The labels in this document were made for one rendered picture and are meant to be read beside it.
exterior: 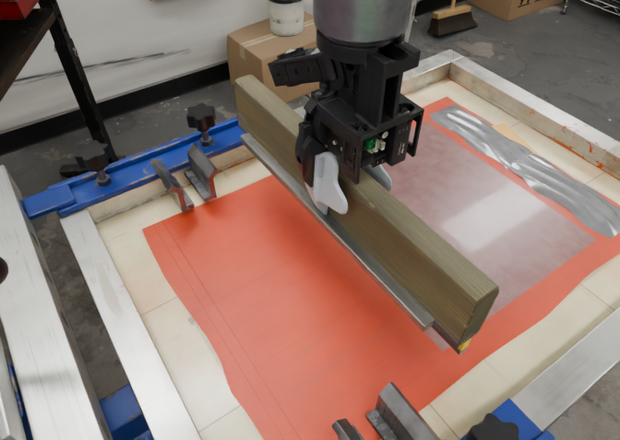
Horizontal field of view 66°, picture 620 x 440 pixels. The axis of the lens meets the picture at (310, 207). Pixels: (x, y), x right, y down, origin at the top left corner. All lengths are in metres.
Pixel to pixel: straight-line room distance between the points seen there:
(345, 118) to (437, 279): 0.16
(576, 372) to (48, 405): 0.51
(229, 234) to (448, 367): 0.33
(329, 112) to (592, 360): 0.39
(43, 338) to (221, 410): 0.19
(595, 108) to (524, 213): 2.28
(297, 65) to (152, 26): 2.18
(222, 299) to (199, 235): 0.12
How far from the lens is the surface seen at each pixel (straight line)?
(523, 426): 0.53
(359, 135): 0.39
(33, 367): 0.54
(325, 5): 0.37
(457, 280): 0.42
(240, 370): 0.57
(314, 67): 0.44
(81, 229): 0.71
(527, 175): 0.83
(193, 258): 0.67
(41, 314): 0.57
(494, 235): 0.72
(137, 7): 2.56
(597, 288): 0.72
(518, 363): 0.62
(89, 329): 1.85
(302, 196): 0.55
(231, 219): 0.71
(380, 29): 0.37
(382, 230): 0.46
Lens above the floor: 1.47
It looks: 46 degrees down
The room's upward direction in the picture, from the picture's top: straight up
